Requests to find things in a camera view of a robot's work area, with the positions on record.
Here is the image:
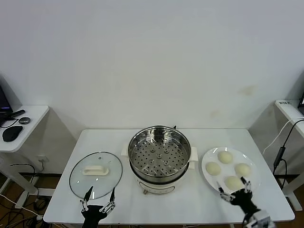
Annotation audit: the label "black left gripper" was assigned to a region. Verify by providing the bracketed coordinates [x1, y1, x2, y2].
[80, 186, 117, 228]

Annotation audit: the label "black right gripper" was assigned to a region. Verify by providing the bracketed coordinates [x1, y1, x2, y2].
[216, 176, 262, 214]

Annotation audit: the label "white steamed baozi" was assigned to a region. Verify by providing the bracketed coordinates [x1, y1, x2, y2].
[218, 151, 234, 164]
[205, 161, 222, 176]
[234, 162, 252, 178]
[224, 176, 245, 190]

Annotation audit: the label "glass lid with cream handle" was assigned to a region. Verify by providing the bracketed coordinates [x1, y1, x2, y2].
[69, 151, 123, 200]

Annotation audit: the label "stainless steel steamer basket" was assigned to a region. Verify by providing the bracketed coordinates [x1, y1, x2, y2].
[128, 125, 192, 182]

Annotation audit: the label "white round plate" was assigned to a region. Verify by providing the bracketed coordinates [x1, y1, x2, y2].
[201, 146, 261, 199]

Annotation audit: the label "white electric cooker pot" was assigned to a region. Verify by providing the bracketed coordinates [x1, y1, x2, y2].
[121, 142, 199, 195]

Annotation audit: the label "white side table with label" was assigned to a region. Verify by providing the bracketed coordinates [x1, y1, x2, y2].
[275, 98, 304, 211]

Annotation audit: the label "white side table with laptop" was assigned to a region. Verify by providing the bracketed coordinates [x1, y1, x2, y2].
[0, 104, 54, 209]

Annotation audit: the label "black computer mouse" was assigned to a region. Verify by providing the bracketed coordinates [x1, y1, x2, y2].
[2, 125, 23, 142]

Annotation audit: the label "black laptop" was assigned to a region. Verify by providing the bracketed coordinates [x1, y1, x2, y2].
[0, 84, 14, 125]

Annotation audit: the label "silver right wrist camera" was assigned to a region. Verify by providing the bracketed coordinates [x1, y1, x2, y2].
[247, 210, 274, 228]

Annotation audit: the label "white hanging cable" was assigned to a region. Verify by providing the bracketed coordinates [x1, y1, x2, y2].
[262, 118, 295, 155]

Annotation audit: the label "black cable with adapter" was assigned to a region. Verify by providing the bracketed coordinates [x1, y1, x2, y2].
[272, 117, 304, 176]

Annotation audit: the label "tangled black floor cables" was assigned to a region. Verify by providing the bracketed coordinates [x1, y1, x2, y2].
[0, 196, 52, 228]

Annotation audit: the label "black looping floor cable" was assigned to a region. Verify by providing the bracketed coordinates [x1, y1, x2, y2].
[9, 159, 46, 198]

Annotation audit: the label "white floor cable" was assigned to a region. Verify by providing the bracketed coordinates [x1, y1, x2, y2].
[0, 193, 43, 218]

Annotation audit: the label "black desk cable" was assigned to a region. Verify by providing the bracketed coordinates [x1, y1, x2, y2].
[0, 117, 19, 129]

